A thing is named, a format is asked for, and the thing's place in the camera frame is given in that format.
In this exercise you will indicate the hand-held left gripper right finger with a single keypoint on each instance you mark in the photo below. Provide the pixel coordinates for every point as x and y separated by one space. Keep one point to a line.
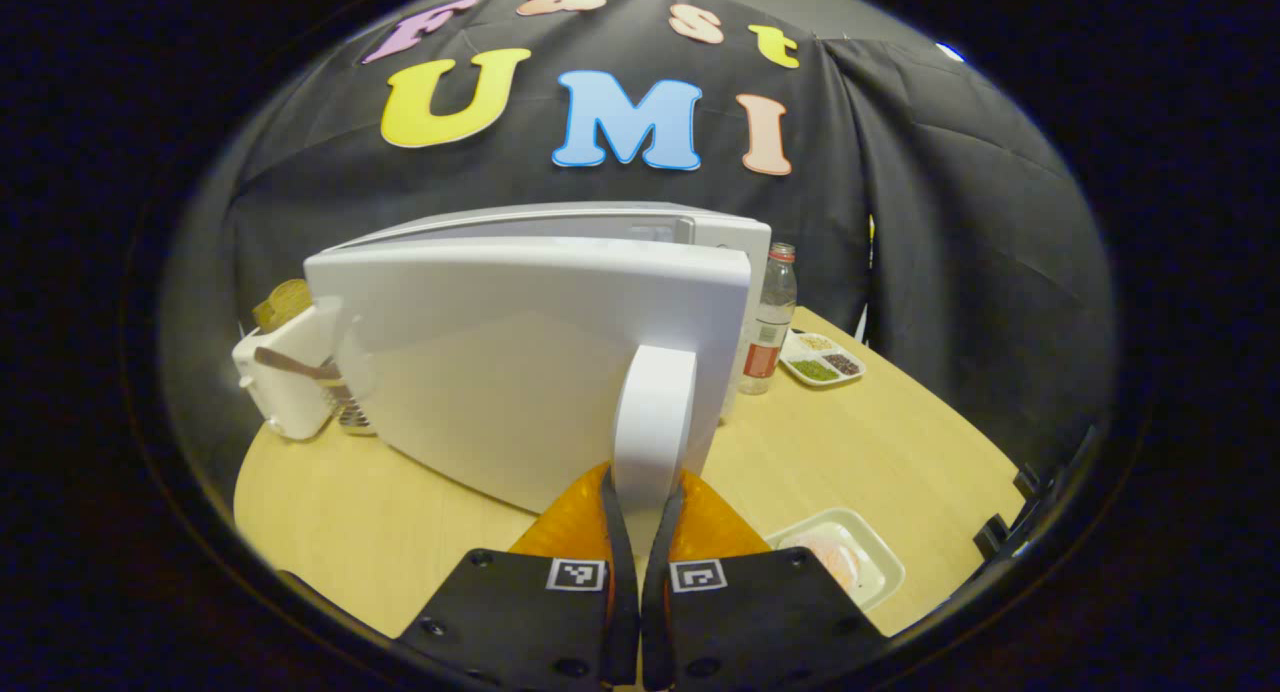
655 572

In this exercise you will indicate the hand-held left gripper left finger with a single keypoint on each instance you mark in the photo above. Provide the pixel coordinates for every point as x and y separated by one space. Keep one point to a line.
622 572

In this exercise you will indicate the pink orange food piece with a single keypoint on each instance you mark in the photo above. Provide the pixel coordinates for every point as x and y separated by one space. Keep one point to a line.
830 557

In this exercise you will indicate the white square plate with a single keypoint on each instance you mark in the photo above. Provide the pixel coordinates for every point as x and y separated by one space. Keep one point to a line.
880 572

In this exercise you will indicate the white microwave oven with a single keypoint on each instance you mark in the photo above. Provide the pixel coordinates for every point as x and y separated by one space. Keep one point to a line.
500 372

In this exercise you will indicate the white divided seasoning tray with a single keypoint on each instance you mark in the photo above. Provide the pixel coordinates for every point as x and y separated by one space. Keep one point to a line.
822 357

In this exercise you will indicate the clear plastic bottle red label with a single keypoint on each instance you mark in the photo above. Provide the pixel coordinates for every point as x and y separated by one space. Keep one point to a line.
770 322

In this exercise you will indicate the white toaster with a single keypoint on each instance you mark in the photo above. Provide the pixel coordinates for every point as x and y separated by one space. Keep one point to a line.
285 392

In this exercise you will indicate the brown wooden spoon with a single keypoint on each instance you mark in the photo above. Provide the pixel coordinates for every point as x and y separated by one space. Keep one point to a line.
295 364

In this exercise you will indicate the black backdrop cloth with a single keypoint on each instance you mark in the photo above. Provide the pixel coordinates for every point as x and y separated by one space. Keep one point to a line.
950 272

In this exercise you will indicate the brown bread slice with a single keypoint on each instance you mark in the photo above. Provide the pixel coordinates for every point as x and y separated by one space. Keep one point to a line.
283 302

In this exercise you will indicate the ceiling light panel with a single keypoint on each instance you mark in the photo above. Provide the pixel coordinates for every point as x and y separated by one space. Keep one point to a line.
950 52

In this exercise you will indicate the black metal frame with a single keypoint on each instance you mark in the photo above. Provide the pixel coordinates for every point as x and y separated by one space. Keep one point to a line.
1005 532

